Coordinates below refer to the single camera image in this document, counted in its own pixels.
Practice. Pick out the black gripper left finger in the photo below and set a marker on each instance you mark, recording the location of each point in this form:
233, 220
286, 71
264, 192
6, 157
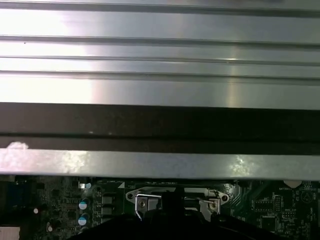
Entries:
150, 230

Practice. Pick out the blue serial port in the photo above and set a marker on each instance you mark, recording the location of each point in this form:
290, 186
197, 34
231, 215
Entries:
21, 195

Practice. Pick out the coin cell battery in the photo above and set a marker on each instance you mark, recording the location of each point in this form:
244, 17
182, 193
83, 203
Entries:
292, 183

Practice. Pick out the CPU socket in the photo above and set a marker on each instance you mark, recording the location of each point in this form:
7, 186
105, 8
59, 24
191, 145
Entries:
145, 210

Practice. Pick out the black silver-topped capacitor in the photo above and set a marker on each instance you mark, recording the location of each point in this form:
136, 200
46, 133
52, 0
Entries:
50, 227
36, 210

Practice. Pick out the silver network port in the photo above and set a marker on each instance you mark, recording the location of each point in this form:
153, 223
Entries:
8, 233

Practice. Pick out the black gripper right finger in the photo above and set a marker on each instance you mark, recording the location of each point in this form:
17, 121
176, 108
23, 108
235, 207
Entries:
200, 230

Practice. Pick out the black PC case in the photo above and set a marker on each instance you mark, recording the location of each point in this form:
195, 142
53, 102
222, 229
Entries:
160, 120

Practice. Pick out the green motherboard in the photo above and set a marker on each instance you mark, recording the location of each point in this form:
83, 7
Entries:
252, 195

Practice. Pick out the blue-topped capacitor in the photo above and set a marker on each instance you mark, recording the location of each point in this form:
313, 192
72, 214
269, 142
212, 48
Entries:
88, 185
83, 203
82, 220

